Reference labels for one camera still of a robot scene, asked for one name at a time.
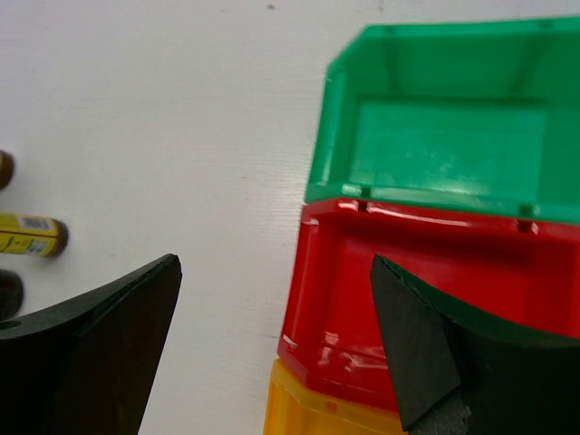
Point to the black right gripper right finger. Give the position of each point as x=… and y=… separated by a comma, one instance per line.
x=456, y=369

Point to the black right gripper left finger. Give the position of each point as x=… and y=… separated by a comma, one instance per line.
x=87, y=364

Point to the red lid jar front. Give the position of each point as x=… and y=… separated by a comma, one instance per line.
x=11, y=294

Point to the red lid jar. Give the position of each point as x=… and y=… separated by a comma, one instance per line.
x=11, y=294
x=7, y=168

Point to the red plastic bin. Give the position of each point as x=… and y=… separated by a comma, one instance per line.
x=522, y=270

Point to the small yellow label bottle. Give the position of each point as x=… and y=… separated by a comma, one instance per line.
x=32, y=235

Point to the yellow plastic bin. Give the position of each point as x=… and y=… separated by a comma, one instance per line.
x=293, y=409

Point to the red lid jar rear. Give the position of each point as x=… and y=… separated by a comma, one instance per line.
x=7, y=168

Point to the green plastic bin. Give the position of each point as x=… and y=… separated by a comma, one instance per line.
x=479, y=117

